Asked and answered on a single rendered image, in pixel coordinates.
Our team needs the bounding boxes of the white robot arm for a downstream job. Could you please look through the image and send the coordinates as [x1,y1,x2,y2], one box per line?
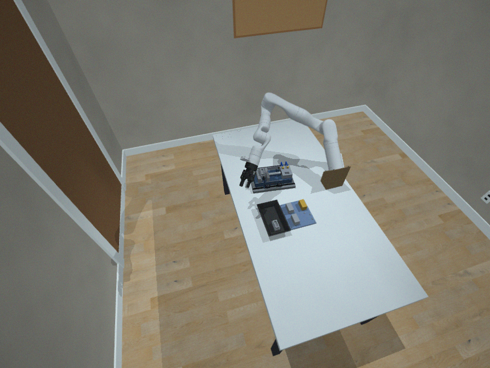
[240,92,344,170]

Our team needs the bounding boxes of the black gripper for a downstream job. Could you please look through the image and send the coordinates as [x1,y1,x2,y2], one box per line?
[239,162,258,189]

